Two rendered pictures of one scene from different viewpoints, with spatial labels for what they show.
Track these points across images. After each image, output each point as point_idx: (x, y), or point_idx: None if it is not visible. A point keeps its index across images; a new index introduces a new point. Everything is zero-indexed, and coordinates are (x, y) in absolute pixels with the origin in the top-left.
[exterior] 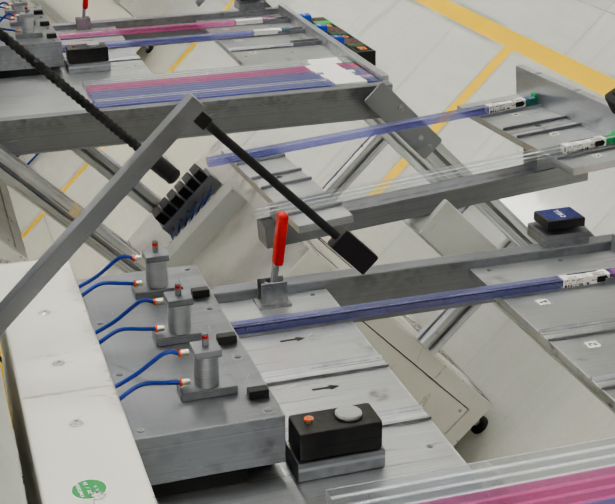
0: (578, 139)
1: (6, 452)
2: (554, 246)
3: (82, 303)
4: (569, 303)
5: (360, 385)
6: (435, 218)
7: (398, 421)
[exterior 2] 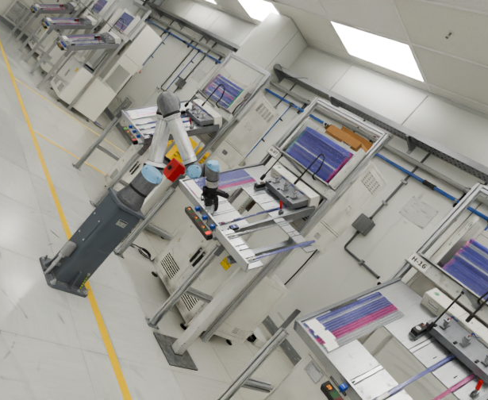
0: (230, 240)
1: (288, 166)
2: None
3: (300, 189)
4: (231, 217)
5: (260, 199)
6: None
7: (253, 194)
